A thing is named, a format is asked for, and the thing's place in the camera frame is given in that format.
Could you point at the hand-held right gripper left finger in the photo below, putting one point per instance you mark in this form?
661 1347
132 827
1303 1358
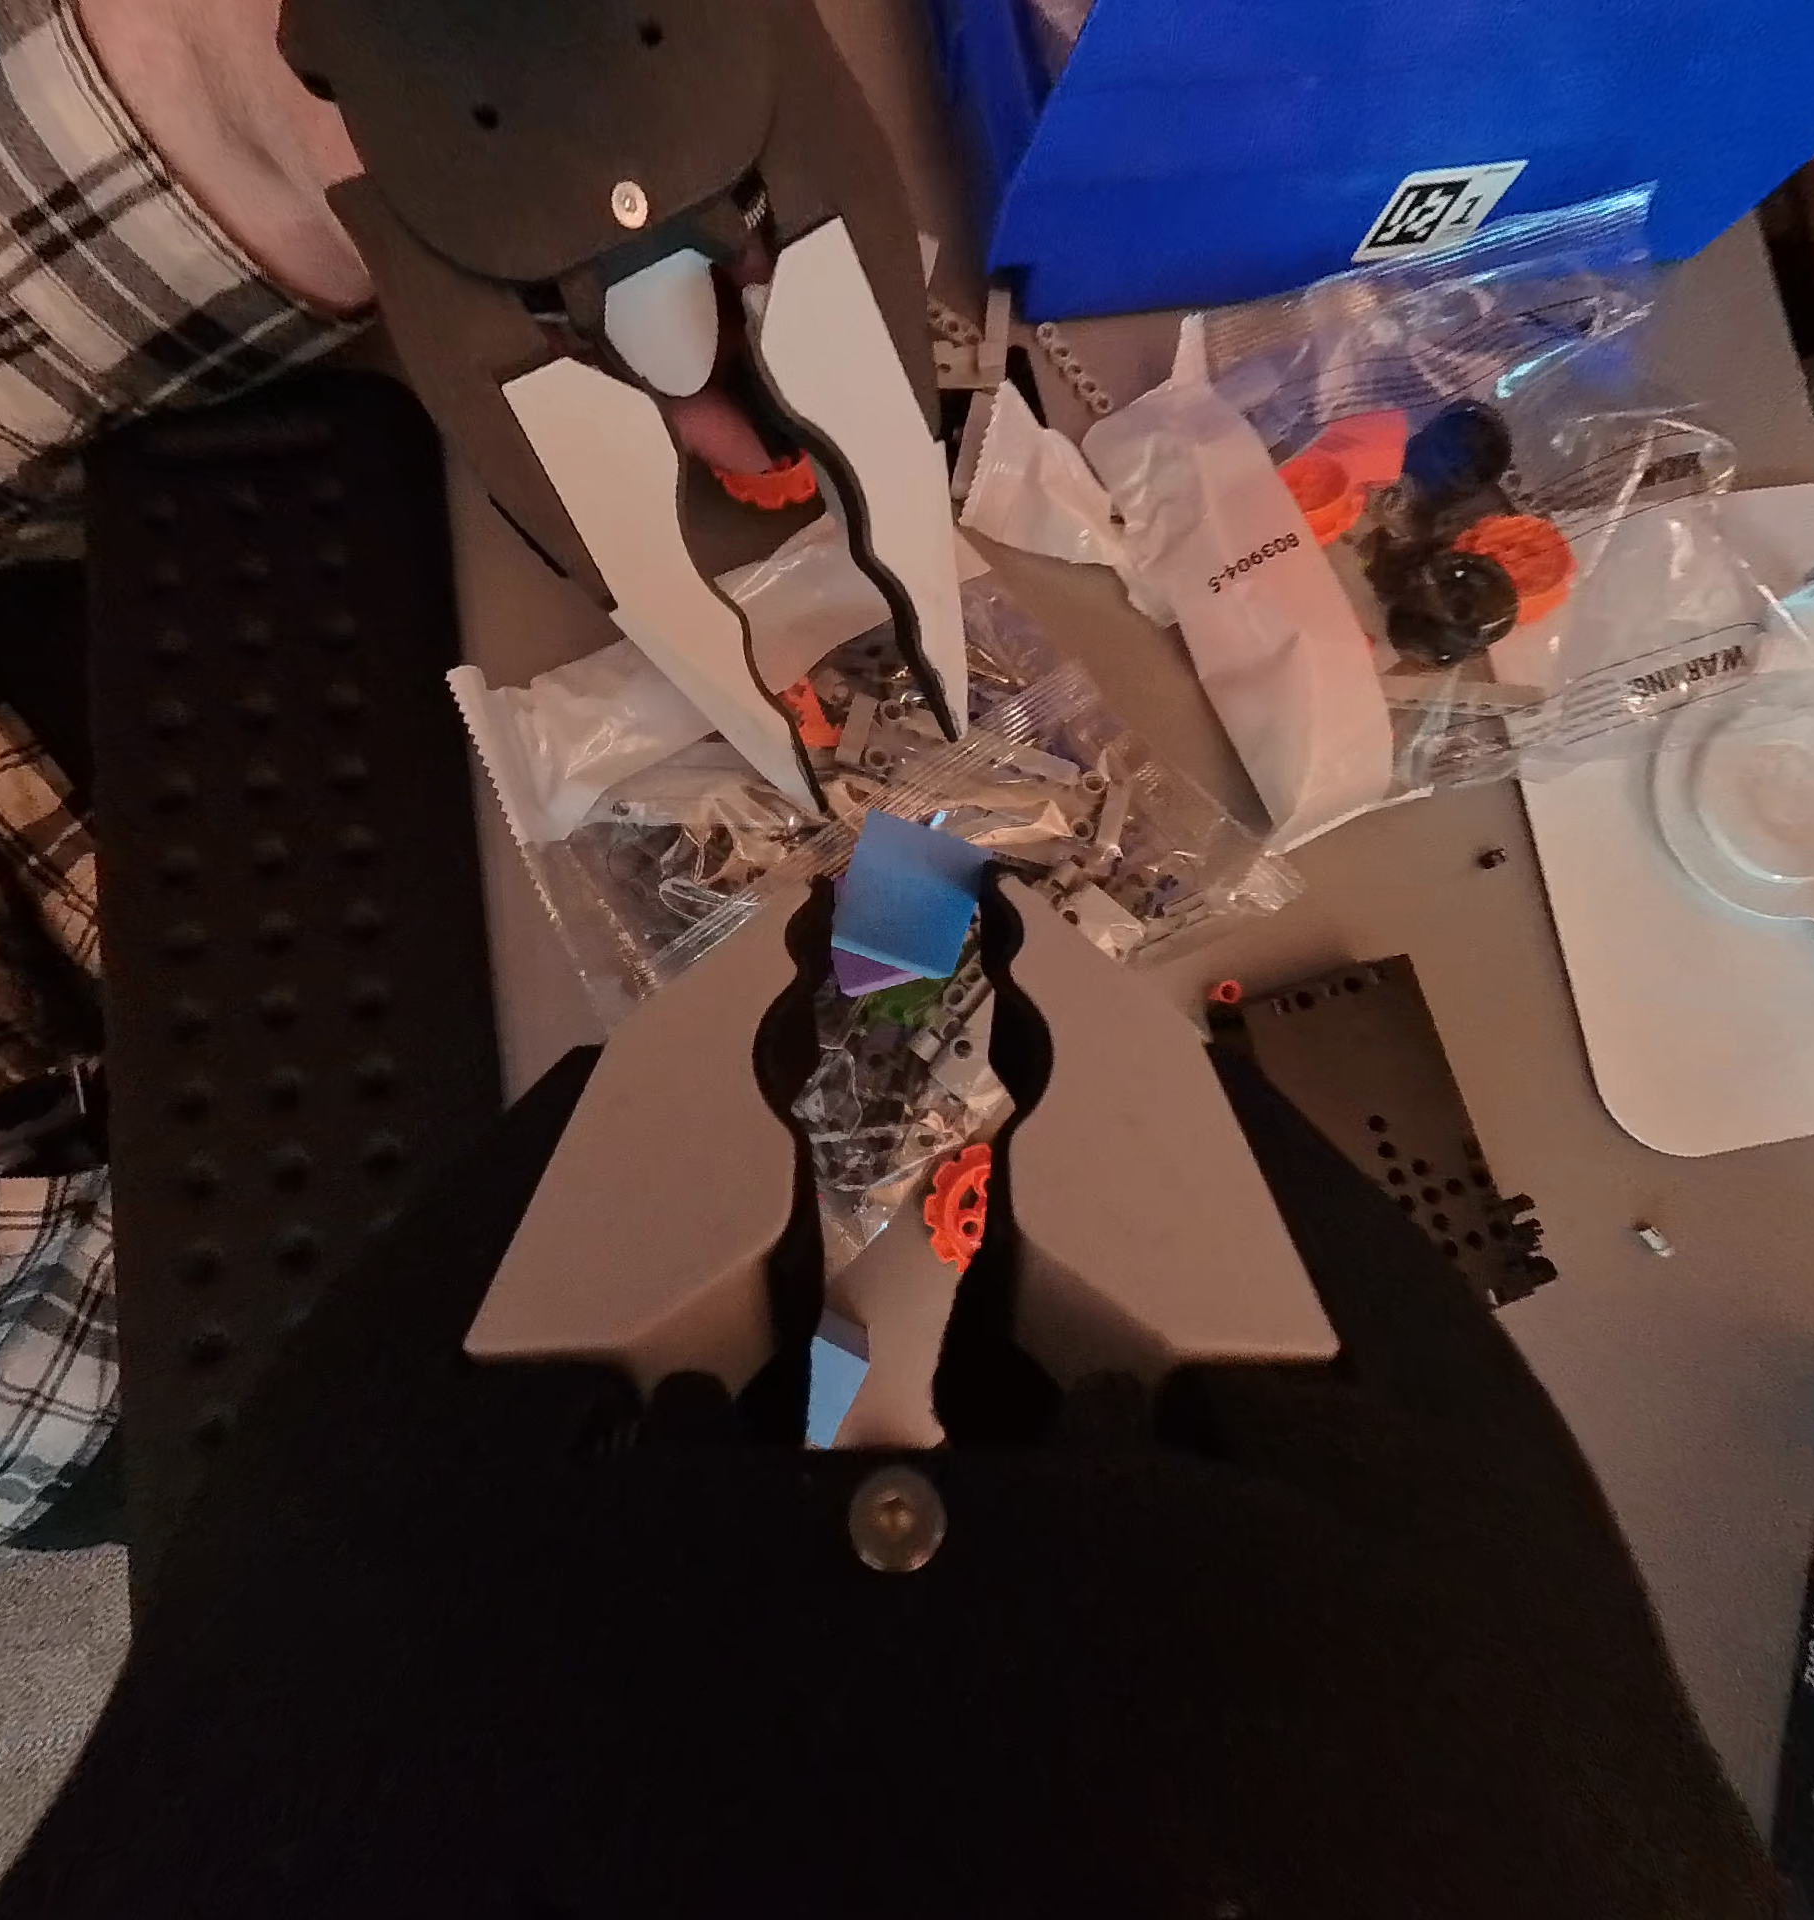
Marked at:
637 1230

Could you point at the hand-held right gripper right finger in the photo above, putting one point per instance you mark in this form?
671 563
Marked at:
1162 1230

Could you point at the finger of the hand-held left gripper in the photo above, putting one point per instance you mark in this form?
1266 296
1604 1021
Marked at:
848 392
624 495

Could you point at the green foam cube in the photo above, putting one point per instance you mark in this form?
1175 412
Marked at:
908 1003

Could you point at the purple foam cube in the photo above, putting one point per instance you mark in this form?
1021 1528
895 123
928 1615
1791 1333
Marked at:
885 971

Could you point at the light blue foam cube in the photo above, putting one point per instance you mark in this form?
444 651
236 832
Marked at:
908 894

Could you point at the white label wheels bag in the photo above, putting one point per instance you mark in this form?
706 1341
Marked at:
1297 570

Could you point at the person's left forearm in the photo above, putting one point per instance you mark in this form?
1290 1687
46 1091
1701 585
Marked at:
127 179

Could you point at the grey desk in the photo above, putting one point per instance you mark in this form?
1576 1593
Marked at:
1686 1410

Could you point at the grey perforated beam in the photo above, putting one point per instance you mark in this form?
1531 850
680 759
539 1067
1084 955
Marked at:
983 330

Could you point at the orange plastic gear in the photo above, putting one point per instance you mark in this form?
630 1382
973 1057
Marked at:
959 1201

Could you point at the clear bag of grey beams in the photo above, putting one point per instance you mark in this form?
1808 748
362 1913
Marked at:
1118 811

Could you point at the black studded baseplate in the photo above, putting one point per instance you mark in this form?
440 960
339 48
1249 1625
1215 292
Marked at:
278 900

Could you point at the blue plastic bin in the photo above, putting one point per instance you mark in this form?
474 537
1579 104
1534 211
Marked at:
1297 121

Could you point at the white book stand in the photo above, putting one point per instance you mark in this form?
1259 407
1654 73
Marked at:
1719 1019

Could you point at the clear empty plastic bag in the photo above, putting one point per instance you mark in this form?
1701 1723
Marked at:
1703 675

